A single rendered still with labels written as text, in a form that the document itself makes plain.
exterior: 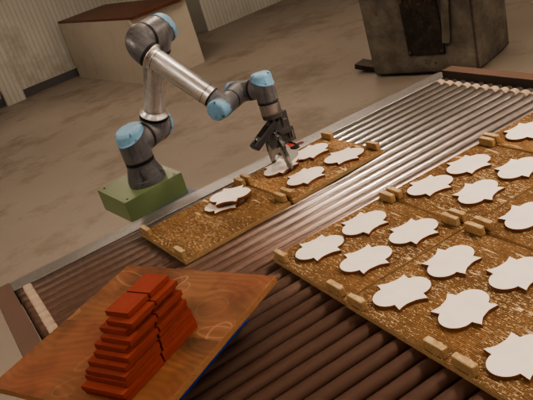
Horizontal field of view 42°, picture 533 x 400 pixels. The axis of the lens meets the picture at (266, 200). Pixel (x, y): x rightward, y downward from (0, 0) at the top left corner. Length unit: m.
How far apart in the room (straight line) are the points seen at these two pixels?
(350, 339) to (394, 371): 0.16
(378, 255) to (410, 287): 0.18
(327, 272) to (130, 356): 0.62
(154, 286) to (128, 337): 0.13
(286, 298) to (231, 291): 0.21
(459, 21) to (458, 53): 0.27
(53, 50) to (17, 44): 0.54
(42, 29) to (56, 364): 9.91
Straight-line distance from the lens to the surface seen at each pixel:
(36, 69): 11.38
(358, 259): 1.84
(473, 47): 6.06
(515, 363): 1.44
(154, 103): 2.76
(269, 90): 2.45
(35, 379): 1.70
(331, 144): 2.66
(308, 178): 2.39
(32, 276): 2.53
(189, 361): 1.51
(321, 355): 1.60
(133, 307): 1.47
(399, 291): 1.69
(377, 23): 6.42
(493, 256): 1.77
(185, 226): 2.36
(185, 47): 9.32
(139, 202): 2.73
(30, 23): 11.37
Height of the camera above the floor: 1.88
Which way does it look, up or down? 24 degrees down
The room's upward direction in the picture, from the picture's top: 17 degrees counter-clockwise
